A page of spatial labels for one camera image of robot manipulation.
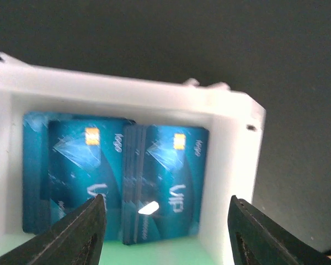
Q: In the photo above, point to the blue vip card stack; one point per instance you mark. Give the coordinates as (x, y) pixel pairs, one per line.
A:
(68, 159)
(164, 171)

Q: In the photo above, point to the blue VIP card front stack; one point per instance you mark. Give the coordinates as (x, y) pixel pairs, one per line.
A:
(164, 171)

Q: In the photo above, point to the blue VIP card rear stack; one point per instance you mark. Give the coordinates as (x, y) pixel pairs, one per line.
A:
(68, 159)

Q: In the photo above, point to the white bin with blue cards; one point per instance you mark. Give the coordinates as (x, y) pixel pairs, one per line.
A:
(235, 122)

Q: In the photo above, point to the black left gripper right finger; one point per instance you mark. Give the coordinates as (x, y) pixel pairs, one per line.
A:
(257, 239)

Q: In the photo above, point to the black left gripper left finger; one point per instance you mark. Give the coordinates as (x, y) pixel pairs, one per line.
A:
(75, 239)

